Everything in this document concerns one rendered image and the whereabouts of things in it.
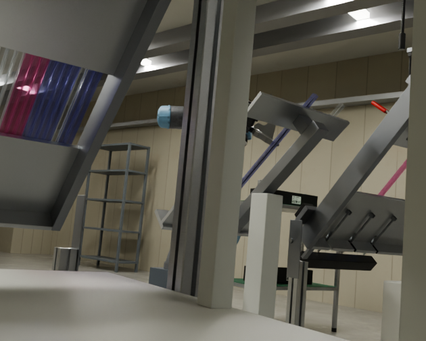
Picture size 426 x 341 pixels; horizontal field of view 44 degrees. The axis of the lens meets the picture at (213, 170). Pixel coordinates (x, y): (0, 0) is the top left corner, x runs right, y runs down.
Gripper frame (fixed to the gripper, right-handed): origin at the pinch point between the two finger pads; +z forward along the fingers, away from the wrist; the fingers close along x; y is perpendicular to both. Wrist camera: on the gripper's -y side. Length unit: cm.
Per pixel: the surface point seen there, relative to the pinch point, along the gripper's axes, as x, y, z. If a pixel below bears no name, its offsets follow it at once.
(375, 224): 51, -13, 13
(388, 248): 64, -20, 15
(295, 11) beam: 232, 36, -274
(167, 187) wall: 354, -274, -490
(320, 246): 29.2, -22.1, 14.3
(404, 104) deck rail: 21.4, 26.5, 18.6
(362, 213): 40.8, -9.2, 13.2
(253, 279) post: -2.6, -27.4, 23.9
